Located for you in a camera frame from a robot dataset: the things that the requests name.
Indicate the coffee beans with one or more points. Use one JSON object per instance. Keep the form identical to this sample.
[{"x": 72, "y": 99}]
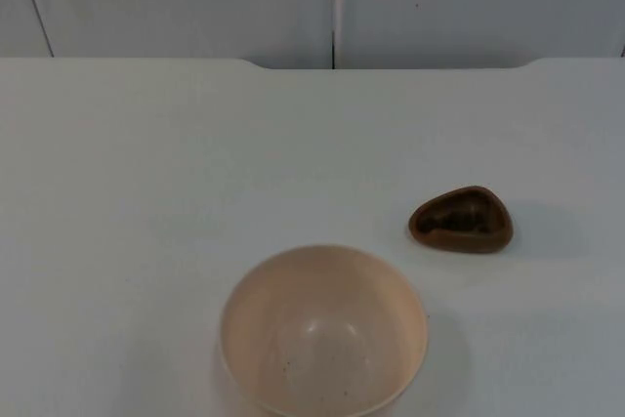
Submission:
[{"x": 456, "y": 220}]

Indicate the dark wooden cup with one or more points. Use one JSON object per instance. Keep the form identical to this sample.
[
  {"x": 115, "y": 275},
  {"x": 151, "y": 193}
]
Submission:
[{"x": 488, "y": 240}]

